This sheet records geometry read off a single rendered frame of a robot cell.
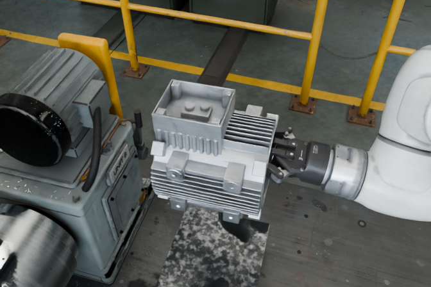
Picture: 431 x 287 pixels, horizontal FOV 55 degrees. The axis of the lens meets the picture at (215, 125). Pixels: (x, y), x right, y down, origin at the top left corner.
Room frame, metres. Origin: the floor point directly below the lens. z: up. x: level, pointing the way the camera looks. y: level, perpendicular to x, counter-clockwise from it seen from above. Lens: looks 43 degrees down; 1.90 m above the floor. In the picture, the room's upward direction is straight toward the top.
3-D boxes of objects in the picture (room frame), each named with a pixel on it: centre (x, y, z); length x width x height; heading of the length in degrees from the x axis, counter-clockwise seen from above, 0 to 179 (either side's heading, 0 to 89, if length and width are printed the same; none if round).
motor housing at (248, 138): (0.53, 0.00, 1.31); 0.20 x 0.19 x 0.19; 75
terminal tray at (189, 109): (0.54, 0.04, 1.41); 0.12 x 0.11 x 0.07; 75
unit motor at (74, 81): (0.74, 0.34, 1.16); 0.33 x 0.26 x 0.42; 165
